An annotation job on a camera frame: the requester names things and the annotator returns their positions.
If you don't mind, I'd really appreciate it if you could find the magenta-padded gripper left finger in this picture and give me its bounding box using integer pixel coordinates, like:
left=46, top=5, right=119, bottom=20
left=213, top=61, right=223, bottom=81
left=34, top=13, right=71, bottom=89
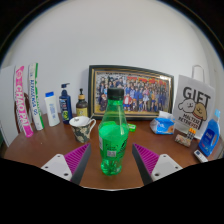
left=40, top=142, right=93, bottom=186

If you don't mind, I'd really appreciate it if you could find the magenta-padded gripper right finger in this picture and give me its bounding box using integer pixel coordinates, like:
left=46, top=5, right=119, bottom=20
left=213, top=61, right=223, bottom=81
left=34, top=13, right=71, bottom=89
left=131, top=142, right=184, bottom=186

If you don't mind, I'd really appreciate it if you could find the green plastic drink bottle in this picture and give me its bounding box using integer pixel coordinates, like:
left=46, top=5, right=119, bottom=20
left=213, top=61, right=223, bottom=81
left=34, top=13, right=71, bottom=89
left=97, top=87, right=130, bottom=177

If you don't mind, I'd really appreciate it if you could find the small patterned box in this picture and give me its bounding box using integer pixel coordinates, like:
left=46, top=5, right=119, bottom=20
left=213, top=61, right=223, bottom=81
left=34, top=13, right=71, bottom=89
left=174, top=133, right=193, bottom=148

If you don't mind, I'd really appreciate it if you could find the small white device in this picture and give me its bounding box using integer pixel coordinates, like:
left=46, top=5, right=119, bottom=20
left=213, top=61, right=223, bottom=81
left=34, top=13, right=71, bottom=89
left=193, top=149, right=209, bottom=164

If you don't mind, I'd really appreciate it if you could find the floral patterned mug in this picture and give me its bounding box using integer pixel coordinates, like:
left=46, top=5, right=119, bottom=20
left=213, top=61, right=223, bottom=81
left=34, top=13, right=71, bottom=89
left=68, top=115, right=97, bottom=144

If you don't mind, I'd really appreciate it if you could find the blue detergent bottle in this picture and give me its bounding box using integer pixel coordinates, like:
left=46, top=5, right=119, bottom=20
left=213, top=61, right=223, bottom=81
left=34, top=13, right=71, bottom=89
left=198, top=109, right=222, bottom=158

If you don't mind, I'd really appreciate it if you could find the white bottle with blue cap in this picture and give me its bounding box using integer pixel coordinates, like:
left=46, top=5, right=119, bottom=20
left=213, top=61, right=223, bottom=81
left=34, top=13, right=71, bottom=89
left=44, top=91, right=61, bottom=127

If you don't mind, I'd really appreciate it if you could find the dark blue pump bottle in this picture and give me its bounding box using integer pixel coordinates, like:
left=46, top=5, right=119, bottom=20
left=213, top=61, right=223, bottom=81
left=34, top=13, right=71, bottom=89
left=58, top=82, right=73, bottom=125

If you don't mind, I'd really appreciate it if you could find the brown pump bottle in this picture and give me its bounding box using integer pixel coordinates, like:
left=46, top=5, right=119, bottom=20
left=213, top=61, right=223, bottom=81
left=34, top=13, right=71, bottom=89
left=75, top=88, right=89, bottom=118

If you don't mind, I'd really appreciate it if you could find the white paper gift bag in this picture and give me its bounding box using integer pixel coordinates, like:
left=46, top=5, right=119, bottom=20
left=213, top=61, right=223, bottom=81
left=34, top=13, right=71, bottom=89
left=172, top=64, right=216, bottom=140

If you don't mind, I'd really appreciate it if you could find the pink printed banner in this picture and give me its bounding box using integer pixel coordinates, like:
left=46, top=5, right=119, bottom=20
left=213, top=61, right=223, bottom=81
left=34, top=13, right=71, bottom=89
left=13, top=65, right=35, bottom=138

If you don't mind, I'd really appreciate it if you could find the white board panel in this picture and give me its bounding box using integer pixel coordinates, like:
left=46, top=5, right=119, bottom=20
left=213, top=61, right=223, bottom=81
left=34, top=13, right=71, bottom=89
left=0, top=64, right=18, bottom=148

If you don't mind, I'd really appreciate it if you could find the framed group photo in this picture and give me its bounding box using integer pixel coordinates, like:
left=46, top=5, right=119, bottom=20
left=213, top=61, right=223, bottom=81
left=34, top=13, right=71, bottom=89
left=87, top=64, right=175, bottom=121

